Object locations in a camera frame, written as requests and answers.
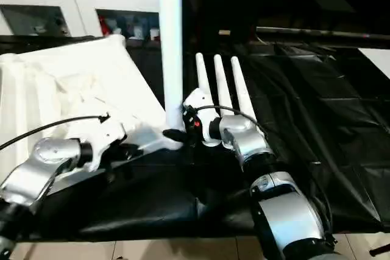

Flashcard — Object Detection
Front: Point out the white plastic table leg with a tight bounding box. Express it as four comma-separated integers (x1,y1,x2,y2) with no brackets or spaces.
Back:
213,54,235,118
194,52,215,98
157,0,185,130
230,55,260,127

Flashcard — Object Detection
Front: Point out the white plastic table top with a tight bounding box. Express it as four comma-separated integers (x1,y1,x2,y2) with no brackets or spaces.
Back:
0,33,187,195

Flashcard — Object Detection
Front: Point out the black mat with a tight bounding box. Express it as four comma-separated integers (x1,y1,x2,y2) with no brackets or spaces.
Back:
0,36,390,239

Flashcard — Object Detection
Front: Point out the long metal rod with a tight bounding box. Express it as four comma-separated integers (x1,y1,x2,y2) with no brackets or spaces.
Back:
255,27,390,42

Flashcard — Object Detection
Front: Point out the white sheet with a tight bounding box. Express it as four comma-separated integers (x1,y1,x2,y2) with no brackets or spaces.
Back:
356,47,390,79

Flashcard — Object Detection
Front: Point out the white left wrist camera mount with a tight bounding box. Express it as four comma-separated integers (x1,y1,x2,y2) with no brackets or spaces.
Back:
68,116,129,172

